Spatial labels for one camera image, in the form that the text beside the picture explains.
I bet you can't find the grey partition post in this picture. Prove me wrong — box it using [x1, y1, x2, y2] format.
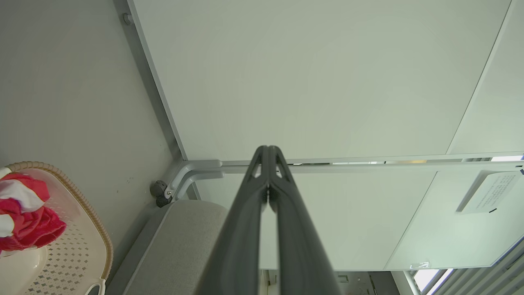
[221, 157, 524, 174]

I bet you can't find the white paper notice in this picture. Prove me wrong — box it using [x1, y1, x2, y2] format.
[455, 170, 523, 215]

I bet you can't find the red and white garment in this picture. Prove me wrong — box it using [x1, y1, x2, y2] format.
[0, 167, 67, 256]

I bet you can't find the cream perforated laundry basket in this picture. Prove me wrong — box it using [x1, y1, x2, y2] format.
[0, 161, 114, 295]

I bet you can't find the white partition panel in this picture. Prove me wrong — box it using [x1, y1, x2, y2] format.
[446, 0, 524, 156]
[196, 166, 438, 271]
[115, 0, 512, 161]
[385, 167, 524, 271]

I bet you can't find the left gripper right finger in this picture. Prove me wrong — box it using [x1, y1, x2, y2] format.
[269, 145, 341, 295]

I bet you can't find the grey fabric sofa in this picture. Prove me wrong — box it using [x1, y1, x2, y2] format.
[106, 200, 230, 295]

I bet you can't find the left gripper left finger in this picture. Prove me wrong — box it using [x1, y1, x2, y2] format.
[196, 145, 269, 295]

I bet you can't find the grey partition foot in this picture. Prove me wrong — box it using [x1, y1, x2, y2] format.
[170, 160, 223, 193]
[175, 170, 225, 201]

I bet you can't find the black caster wheel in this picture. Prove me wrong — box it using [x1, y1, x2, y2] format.
[150, 180, 173, 208]

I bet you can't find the white window blind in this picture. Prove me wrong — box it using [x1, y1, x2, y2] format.
[430, 242, 524, 295]

